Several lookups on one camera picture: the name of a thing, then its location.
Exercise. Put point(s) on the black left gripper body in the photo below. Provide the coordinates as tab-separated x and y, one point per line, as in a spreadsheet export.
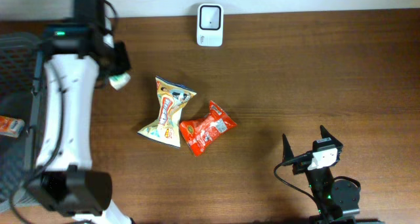
116	60

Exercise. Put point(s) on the white barcode scanner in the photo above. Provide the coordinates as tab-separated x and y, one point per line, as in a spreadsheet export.
210	24

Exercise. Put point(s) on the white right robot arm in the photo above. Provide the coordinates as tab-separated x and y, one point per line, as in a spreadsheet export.
336	198

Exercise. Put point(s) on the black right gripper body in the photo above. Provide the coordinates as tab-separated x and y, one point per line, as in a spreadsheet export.
301	166

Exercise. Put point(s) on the yellow snack bag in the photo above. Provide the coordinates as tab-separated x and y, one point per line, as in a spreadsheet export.
172	99

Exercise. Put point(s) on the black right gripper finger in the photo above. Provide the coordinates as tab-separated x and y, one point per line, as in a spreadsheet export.
287	151
326	134

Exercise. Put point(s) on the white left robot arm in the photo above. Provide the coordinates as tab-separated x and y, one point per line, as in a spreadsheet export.
74	58

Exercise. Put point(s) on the teal tissue pack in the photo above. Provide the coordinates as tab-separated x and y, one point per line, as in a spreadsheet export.
119	81

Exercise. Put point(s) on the orange snack pack in basket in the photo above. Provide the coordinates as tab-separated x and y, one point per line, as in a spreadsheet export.
11	127

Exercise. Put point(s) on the red snack bag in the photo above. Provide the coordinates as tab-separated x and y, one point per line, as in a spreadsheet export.
200	133

